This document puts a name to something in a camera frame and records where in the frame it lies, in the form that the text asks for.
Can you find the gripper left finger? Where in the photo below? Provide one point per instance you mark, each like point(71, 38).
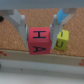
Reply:
point(20, 25)

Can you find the pink block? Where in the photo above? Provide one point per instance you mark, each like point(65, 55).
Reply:
point(39, 40)

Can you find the yellow block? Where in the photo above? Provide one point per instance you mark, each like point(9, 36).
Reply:
point(62, 40)

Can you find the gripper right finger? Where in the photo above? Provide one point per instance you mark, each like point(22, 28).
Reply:
point(57, 22)

